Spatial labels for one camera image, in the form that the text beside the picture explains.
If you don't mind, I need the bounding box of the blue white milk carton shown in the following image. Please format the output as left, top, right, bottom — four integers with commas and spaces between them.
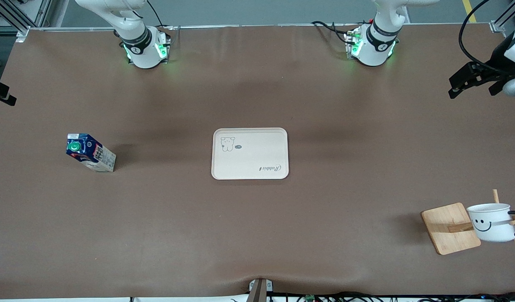
66, 133, 117, 173

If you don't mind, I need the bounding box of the white smiley cup black handle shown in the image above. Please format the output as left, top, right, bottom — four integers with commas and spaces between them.
466, 203, 515, 243

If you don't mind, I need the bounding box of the cream tray with bear print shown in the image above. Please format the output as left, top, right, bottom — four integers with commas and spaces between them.
211, 128, 289, 180

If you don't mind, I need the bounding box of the wooden mug stand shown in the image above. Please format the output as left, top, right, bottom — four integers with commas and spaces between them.
421, 189, 515, 256

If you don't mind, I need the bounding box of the brown table mat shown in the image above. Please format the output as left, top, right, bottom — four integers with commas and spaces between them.
0, 23, 515, 299

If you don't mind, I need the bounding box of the aluminium frame profile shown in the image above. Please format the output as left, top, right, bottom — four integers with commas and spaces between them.
490, 0, 515, 34
0, 0, 52, 42

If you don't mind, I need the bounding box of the black left arm base cable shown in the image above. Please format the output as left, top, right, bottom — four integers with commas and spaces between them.
311, 21, 354, 44

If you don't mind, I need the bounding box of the black arm base cable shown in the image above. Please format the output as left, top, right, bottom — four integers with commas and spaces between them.
311, 21, 354, 44
146, 0, 174, 47

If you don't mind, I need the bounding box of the black right arm base cable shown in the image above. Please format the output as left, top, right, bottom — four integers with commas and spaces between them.
146, 0, 174, 47

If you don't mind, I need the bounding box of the grey metal camera bracket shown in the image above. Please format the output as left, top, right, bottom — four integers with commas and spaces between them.
248, 278, 273, 302

